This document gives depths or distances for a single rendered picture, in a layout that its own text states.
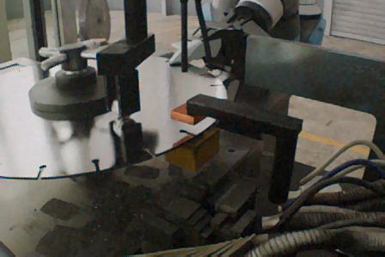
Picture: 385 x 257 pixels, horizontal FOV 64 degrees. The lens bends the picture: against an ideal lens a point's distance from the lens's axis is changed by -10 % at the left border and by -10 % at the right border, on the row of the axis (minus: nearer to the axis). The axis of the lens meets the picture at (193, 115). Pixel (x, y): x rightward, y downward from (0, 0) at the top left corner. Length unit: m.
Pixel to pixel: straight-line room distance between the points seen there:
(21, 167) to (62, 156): 0.03
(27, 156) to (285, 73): 0.30
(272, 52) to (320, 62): 0.06
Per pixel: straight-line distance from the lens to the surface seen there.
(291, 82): 0.42
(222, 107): 0.26
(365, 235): 0.25
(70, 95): 0.36
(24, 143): 0.30
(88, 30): 1.81
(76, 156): 0.26
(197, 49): 0.48
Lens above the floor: 1.08
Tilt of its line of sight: 25 degrees down
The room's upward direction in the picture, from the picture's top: straight up
